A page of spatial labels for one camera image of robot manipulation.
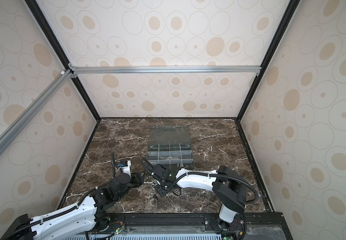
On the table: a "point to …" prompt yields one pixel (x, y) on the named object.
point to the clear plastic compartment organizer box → (170, 146)
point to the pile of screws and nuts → (153, 191)
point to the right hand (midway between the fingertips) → (161, 189)
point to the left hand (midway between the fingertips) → (146, 171)
